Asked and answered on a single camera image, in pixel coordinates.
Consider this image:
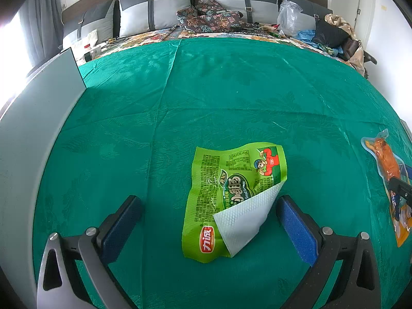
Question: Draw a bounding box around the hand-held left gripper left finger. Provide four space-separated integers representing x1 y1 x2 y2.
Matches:
36 195 144 309

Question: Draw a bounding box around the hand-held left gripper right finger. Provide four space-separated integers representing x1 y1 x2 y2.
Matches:
276 195 382 309

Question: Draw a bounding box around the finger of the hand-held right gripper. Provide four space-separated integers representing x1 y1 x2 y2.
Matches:
388 177 412 208

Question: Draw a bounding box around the blue packet with orange drumstick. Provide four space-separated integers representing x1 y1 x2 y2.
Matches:
360 129 412 248

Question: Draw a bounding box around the green snack packet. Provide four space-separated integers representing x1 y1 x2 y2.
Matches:
181 142 288 263

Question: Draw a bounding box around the white cardboard box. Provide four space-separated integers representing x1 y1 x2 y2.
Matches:
0 47 87 309

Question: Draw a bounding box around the beige patterned cloth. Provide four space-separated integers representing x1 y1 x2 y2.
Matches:
324 13 368 78

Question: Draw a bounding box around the green bed cloth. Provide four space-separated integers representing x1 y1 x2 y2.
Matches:
32 37 412 309

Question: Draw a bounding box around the black bag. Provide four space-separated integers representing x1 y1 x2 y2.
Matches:
311 19 352 48

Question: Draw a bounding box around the blue cloth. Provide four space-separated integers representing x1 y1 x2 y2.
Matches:
296 29 342 56

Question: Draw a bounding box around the floral bedsheet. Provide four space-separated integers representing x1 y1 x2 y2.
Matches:
82 27 355 69

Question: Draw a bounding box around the white cloth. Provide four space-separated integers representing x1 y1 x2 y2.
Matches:
63 29 99 53

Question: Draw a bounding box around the clear plastic bag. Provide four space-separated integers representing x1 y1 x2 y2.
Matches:
277 1 305 37

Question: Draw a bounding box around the folded dark floral blanket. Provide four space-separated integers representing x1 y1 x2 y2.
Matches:
176 0 259 33

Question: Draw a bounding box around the grey curtain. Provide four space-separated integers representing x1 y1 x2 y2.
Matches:
18 0 64 69

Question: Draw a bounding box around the grey strapped pillow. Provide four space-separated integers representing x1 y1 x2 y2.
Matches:
280 0 333 27
202 0 280 24
62 0 117 51
117 0 194 38

